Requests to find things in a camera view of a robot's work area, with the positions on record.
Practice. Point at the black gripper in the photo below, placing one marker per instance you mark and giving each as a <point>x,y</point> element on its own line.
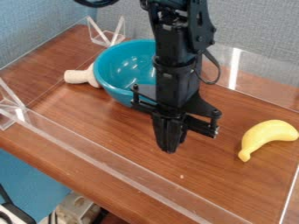
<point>172,121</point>

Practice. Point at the blue bowl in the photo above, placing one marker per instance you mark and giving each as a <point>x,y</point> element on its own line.
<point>122,66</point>

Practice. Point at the white and red toy mushroom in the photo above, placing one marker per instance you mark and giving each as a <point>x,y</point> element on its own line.
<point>81,76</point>

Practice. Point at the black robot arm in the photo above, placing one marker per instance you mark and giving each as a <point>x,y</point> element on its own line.
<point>182,33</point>

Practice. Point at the yellow toy banana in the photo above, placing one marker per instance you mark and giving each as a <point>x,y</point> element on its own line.
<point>272,130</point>

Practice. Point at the clear acrylic front barrier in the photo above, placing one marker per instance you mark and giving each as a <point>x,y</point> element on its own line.
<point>130,191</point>

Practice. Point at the clear acrylic barrier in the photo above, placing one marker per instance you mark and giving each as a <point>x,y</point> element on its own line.
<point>130,191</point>
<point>254,75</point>

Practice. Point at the clear acrylic back barrier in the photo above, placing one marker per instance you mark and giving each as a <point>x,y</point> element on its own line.
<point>254,75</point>

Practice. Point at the white block under table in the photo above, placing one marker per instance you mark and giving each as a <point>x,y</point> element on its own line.
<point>74,210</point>

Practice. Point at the clear acrylic corner bracket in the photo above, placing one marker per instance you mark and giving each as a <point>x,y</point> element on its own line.
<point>105,38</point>

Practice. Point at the clear acrylic left bracket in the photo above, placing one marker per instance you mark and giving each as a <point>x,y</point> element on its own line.
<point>12,108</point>

